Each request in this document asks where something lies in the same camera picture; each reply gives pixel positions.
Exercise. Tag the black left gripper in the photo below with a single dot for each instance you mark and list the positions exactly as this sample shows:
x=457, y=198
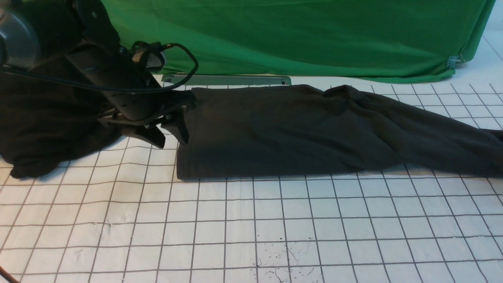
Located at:
x=136, y=99

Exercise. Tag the gray long sleeve shirt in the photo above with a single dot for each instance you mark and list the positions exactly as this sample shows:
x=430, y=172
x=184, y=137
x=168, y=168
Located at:
x=301, y=130

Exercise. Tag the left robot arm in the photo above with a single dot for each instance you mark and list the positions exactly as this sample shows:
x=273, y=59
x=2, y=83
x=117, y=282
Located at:
x=36, y=32

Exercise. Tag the gray metal bar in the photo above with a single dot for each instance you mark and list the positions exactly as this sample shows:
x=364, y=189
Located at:
x=238, y=80

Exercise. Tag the black crumpled garment pile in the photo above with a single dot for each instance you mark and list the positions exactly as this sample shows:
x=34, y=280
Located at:
x=43, y=124

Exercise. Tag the green backdrop cloth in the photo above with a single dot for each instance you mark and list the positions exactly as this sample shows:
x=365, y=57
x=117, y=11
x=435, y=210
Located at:
x=390, y=41

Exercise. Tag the metal binder clip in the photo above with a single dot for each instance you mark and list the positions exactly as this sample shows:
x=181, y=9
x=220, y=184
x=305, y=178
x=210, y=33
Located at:
x=455, y=62

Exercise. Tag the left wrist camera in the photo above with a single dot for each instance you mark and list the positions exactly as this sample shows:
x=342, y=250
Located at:
x=151, y=57

